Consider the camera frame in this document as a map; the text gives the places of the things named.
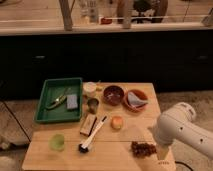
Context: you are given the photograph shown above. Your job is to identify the dark grape bunch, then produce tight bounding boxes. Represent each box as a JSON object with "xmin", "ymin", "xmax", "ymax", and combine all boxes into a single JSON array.
[{"xmin": 131, "ymin": 141, "xmax": 157, "ymax": 157}]

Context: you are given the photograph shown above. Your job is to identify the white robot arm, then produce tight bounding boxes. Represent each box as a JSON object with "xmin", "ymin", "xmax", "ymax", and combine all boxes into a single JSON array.
[{"xmin": 153, "ymin": 102, "xmax": 213, "ymax": 160}]

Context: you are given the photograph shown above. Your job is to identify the orange bowl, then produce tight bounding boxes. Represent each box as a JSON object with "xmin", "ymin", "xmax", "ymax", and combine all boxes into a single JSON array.
[{"xmin": 123, "ymin": 89, "xmax": 148, "ymax": 113}]

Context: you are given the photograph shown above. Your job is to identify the purple bowl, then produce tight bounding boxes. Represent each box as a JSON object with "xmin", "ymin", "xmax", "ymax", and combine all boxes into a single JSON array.
[{"xmin": 103, "ymin": 85, "xmax": 124, "ymax": 106}]

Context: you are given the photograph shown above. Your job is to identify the orange peach fruit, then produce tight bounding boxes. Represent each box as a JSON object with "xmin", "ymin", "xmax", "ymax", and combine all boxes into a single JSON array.
[{"xmin": 111, "ymin": 116, "xmax": 123, "ymax": 130}]

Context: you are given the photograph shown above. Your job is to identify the grey cloth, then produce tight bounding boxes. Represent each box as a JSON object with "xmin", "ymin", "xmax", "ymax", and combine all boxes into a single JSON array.
[{"xmin": 127, "ymin": 92, "xmax": 148, "ymax": 107}]

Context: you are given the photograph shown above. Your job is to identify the wooden block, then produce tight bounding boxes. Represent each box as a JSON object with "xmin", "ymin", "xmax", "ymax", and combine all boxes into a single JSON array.
[{"xmin": 80, "ymin": 114, "xmax": 97, "ymax": 136}]

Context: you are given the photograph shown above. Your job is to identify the small metal cup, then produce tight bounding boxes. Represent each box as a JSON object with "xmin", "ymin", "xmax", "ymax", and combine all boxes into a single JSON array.
[{"xmin": 87, "ymin": 98, "xmax": 99, "ymax": 114}]

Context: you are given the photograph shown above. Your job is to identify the small yellow object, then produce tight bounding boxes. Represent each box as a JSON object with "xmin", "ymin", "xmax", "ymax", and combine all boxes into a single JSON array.
[{"xmin": 96, "ymin": 80, "xmax": 103, "ymax": 91}]

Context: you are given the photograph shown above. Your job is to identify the dark cabinet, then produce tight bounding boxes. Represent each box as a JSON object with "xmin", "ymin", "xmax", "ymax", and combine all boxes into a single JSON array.
[{"xmin": 0, "ymin": 30, "xmax": 213, "ymax": 100}]

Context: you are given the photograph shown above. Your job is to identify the white cup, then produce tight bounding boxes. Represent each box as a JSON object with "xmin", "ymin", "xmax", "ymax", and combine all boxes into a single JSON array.
[{"xmin": 83, "ymin": 82, "xmax": 97, "ymax": 97}]

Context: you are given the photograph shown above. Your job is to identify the grey sponge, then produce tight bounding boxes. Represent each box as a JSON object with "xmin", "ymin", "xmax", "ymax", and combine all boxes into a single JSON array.
[{"xmin": 67, "ymin": 94, "xmax": 78, "ymax": 110}]

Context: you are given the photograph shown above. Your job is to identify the green plastic cup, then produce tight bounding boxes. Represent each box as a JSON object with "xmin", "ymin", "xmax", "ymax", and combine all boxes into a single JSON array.
[{"xmin": 49, "ymin": 134, "xmax": 64, "ymax": 151}]

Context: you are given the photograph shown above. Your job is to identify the green yellow tongs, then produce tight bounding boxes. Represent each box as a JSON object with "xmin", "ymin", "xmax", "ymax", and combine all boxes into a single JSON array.
[{"xmin": 46, "ymin": 88, "xmax": 68, "ymax": 110}]

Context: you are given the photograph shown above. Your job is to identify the green plastic tray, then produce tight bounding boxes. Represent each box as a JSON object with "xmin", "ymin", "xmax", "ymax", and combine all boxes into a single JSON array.
[{"xmin": 35, "ymin": 77, "xmax": 83, "ymax": 124}]

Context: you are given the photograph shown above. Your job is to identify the black cable right floor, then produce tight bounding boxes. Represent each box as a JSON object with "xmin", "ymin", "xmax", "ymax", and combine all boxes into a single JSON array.
[{"xmin": 175, "ymin": 161, "xmax": 194, "ymax": 171}]

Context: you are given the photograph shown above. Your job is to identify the black cable floor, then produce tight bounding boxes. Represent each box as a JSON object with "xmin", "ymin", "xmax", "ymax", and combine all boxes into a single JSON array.
[
  {"xmin": 0, "ymin": 99, "xmax": 32, "ymax": 142},
  {"xmin": 175, "ymin": 161, "xmax": 194, "ymax": 171}
]

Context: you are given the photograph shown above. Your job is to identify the black cable left floor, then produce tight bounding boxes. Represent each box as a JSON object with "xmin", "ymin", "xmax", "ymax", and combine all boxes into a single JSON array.
[{"xmin": 0, "ymin": 99, "xmax": 32, "ymax": 142}]

